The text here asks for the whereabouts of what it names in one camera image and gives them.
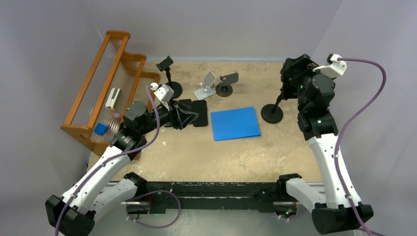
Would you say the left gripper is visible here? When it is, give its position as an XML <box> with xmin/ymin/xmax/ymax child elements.
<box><xmin>139</xmin><ymin>98</ymin><xmax>198</xmax><ymax>136</ymax></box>

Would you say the tall black phone stand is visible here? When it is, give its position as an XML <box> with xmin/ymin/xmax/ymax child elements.
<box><xmin>261</xmin><ymin>94</ymin><xmax>283</xmax><ymax>124</ymax></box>

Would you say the black round-base phone stand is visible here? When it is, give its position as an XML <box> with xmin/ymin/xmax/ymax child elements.
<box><xmin>156</xmin><ymin>56</ymin><xmax>183</xmax><ymax>99</ymax></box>

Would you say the black smartphone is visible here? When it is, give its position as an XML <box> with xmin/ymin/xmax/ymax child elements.
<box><xmin>178</xmin><ymin>99</ymin><xmax>192</xmax><ymax>112</ymax></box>

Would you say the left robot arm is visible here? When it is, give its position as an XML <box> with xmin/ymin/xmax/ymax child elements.
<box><xmin>45</xmin><ymin>100</ymin><xmax>199</xmax><ymax>236</ymax></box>

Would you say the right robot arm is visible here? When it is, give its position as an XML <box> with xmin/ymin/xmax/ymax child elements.
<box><xmin>276</xmin><ymin>54</ymin><xmax>374</xmax><ymax>235</ymax></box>

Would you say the white phone stand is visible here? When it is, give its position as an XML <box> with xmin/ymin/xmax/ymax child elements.
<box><xmin>194</xmin><ymin>71</ymin><xmax>216</xmax><ymax>100</ymax></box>

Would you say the blue mat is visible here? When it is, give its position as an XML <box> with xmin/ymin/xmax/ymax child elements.
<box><xmin>210</xmin><ymin>107</ymin><xmax>261</xmax><ymax>142</ymax></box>

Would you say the white rectangular device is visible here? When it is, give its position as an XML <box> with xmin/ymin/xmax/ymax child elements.
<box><xmin>105</xmin><ymin>88</ymin><xmax>121</xmax><ymax>110</ymax></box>

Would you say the orange wooden rack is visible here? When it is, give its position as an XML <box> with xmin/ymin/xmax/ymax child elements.
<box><xmin>61</xmin><ymin>30</ymin><xmax>160</xmax><ymax>156</ymax></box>

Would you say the blue small block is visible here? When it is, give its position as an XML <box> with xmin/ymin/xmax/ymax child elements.
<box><xmin>94</xmin><ymin>123</ymin><xmax>109</xmax><ymax>136</ymax></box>

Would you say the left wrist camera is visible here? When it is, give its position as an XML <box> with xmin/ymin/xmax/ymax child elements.
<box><xmin>150</xmin><ymin>83</ymin><xmax>174</xmax><ymax>111</ymax></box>

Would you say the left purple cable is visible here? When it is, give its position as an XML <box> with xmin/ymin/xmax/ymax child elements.
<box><xmin>54</xmin><ymin>85</ymin><xmax>161</xmax><ymax>236</ymax></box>

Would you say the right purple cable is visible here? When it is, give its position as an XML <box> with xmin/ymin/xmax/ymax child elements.
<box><xmin>333</xmin><ymin>58</ymin><xmax>387</xmax><ymax>236</ymax></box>

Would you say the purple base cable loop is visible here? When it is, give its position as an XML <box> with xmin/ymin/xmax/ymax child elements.
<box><xmin>125</xmin><ymin>188</ymin><xmax>182</xmax><ymax>229</ymax></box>

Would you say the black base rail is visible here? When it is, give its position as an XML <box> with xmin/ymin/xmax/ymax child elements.
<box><xmin>72</xmin><ymin>181</ymin><xmax>327</xmax><ymax>222</ymax></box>

